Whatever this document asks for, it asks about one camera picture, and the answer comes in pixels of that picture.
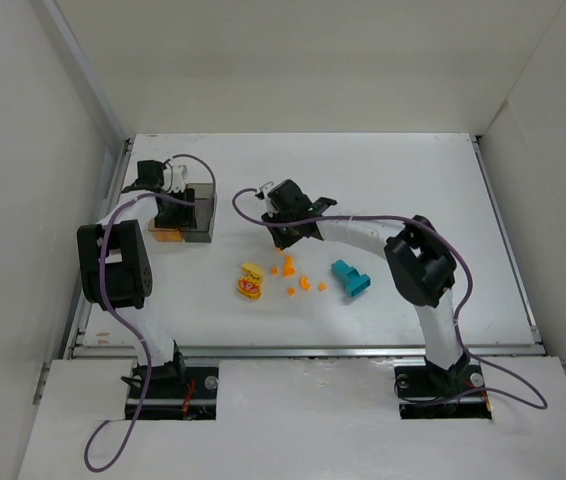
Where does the orange arch lego stack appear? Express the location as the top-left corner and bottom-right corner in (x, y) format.
(283, 255), (296, 278)

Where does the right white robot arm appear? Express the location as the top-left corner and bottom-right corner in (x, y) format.
(256, 180), (469, 386)

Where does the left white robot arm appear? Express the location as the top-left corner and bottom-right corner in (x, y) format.
(77, 160), (188, 386)

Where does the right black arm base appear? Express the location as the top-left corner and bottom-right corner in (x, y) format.
(394, 363), (492, 420)

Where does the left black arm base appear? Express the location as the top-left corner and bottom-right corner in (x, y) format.
(121, 363), (220, 421)

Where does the orange transparent container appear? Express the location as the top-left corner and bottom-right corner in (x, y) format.
(148, 217), (184, 243)

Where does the yellow round lego with sticker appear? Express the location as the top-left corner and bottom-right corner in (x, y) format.
(236, 262), (264, 300)

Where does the grey transparent container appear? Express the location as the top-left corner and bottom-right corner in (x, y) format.
(181, 183), (217, 243)

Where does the teal lego piece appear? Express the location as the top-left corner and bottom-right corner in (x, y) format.
(331, 260), (371, 298)

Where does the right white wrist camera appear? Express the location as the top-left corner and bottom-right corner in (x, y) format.
(256, 181), (274, 201)

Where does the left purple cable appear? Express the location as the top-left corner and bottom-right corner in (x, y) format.
(84, 153), (219, 473)

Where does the purple cable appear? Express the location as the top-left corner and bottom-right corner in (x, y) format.
(232, 187), (549, 411)
(84, 153), (219, 473)

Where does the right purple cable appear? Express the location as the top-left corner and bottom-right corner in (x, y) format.
(232, 187), (549, 411)

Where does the aluminium frame rail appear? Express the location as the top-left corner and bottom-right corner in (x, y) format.
(62, 137), (547, 360)

